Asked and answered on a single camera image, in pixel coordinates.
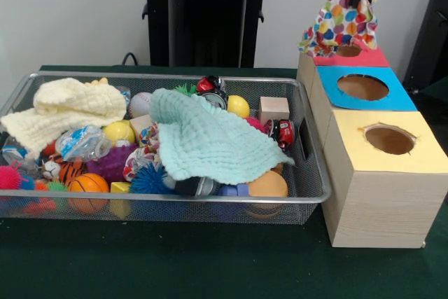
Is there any black chair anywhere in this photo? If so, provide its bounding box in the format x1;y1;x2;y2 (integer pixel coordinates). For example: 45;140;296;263
405;0;448;97

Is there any mint green cloth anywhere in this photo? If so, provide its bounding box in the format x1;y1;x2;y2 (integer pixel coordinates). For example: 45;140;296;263
148;88;295;186

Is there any peach orange ball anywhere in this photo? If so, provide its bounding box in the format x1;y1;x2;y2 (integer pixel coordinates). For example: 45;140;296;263
247;170;289;203

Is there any yellow ball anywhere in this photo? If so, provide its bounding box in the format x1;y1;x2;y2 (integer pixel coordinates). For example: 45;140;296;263
226;95;251;119
104;120;136;147

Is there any cream yellow cloth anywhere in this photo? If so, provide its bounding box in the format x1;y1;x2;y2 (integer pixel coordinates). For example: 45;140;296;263
0;77;128;158

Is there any orange toy basketball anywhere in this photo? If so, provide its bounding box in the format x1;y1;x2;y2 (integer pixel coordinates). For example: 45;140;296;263
69;173;111;214

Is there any pink spiky ball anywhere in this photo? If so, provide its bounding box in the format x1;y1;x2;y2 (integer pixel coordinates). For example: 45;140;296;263
0;165;23;191

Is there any small wooden cube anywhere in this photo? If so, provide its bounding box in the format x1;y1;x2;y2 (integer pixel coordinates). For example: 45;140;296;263
258;96;291;125

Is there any white toy baseball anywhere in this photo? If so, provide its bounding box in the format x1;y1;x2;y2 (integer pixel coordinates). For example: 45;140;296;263
127;92;153;119

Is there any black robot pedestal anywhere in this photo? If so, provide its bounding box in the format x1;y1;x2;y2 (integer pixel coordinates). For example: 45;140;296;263
135;0;282;69

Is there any wooden box with three holes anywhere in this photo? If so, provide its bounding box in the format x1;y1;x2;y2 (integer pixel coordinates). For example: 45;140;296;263
297;41;448;249

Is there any colourful polka dot cloth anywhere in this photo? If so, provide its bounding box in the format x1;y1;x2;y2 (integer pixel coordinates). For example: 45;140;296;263
298;0;380;58

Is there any shallow clear mesh bin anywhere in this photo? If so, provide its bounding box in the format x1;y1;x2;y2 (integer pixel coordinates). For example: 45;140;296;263
0;70;332;226

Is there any green spiky ball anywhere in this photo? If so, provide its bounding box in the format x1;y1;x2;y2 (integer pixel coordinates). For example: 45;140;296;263
173;83;198;98

